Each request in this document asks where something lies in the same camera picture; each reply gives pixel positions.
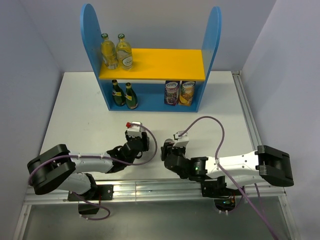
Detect aluminium side rail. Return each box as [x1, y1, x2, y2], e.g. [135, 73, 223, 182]
[231, 71, 262, 151]

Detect clear water bottle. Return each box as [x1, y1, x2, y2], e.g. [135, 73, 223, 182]
[116, 33, 133, 70]
[100, 33, 118, 70]

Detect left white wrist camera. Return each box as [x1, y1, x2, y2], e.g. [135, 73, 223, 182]
[126, 121, 143, 138]

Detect Red Bull can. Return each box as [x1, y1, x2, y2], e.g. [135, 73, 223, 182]
[144, 137, 150, 152]
[165, 138, 175, 144]

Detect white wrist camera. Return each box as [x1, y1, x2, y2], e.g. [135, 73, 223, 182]
[173, 131, 189, 148]
[126, 121, 143, 138]

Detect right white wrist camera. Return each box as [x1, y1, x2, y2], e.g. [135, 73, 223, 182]
[173, 131, 189, 148]

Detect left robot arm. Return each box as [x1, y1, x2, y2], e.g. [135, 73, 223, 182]
[27, 131, 150, 200]

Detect aluminium mounting rail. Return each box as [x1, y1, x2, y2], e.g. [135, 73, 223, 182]
[23, 178, 286, 206]

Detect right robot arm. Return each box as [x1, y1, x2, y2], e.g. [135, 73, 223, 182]
[161, 139, 294, 198]

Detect yellow pineapple juice carton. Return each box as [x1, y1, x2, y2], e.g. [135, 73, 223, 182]
[178, 80, 196, 106]

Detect green glass bottle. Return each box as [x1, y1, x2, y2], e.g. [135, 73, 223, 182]
[111, 79, 126, 107]
[125, 82, 138, 110]

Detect blue and yellow shelf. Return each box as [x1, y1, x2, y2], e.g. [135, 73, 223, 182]
[80, 3, 222, 113]

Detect purple juice carton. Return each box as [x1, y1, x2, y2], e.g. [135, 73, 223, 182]
[164, 80, 180, 106]

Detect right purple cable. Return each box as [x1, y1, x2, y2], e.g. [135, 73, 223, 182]
[178, 115, 280, 240]

